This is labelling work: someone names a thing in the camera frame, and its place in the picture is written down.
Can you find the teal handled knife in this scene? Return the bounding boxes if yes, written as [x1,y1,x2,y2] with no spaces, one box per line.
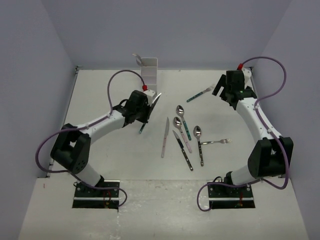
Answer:
[138,93,162,134]

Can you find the teal handled fork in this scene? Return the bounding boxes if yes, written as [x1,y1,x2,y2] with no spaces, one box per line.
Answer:
[186,84,215,103]

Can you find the dark handled fork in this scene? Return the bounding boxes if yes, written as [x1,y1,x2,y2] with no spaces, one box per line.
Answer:
[132,53,144,67]

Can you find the dark dotted handled spoon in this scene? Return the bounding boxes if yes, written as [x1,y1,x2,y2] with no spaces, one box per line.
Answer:
[193,125,204,167]

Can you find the dark dotted handled knife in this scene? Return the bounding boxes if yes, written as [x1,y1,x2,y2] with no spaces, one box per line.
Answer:
[172,130,194,171]

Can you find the all-metal silver fork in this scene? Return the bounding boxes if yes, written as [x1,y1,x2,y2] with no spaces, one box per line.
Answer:
[200,138,232,145]

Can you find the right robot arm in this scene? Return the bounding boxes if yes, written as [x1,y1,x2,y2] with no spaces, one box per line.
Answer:
[212,68,294,197]

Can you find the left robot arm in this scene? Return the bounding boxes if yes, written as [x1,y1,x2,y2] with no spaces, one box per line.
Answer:
[50,90,161,197]

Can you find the white three-compartment utensil holder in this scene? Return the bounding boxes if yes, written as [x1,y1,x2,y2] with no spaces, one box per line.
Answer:
[140,57,158,93]

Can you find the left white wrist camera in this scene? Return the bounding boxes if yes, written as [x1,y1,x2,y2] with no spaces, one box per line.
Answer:
[142,84,156,106]

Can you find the teal handled spoon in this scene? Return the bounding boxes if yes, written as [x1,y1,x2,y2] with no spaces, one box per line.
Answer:
[176,105,192,141]

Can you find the pink handled spoon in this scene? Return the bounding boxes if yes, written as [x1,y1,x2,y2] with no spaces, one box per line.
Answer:
[173,116,192,153]

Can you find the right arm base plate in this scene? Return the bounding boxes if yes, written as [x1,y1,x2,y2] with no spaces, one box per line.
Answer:
[207,184,256,210]

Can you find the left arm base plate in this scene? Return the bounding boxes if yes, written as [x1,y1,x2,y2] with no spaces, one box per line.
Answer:
[72,180,120,210]

